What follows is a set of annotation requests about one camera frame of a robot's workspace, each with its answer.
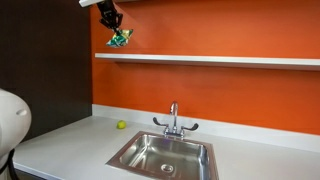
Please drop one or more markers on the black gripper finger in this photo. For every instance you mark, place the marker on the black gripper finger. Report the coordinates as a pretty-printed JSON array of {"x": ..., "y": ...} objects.
[
  {"x": 107, "y": 24},
  {"x": 118, "y": 22}
]

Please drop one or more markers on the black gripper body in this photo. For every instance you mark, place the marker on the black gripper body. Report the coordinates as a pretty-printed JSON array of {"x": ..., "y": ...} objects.
[{"x": 107, "y": 9}]

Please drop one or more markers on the green snack packet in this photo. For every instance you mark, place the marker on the green snack packet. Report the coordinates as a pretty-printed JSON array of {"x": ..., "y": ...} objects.
[{"x": 120, "y": 38}]

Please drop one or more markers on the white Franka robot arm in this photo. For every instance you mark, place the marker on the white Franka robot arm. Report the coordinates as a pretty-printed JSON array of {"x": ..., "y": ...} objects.
[{"x": 11, "y": 123}]

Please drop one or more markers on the small green ball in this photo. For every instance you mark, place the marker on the small green ball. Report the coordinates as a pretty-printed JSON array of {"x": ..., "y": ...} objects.
[{"x": 121, "y": 124}]

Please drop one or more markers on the stainless steel sink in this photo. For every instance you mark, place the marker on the stainless steel sink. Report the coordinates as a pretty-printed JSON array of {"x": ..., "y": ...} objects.
[{"x": 156, "y": 156}]

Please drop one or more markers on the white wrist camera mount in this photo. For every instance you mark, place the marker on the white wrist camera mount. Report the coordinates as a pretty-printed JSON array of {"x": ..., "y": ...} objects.
[{"x": 88, "y": 2}]

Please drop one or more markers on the white wall shelf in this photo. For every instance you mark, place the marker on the white wall shelf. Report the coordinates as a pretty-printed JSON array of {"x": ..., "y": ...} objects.
[{"x": 216, "y": 61}]

